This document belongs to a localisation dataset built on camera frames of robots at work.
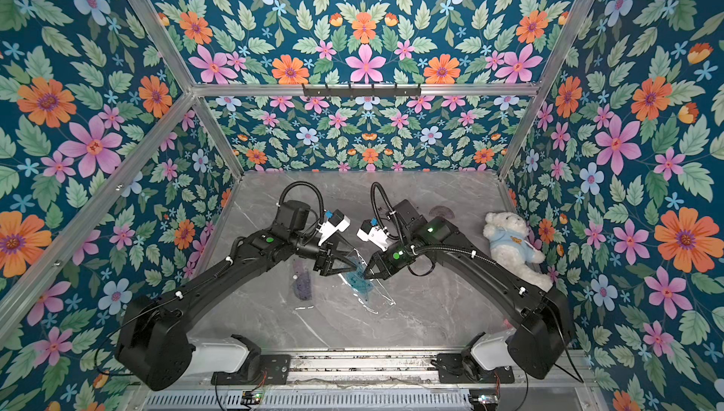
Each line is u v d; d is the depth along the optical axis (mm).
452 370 720
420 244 528
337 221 651
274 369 739
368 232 664
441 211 1080
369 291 690
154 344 405
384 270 612
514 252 874
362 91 924
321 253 640
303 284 893
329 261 638
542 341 394
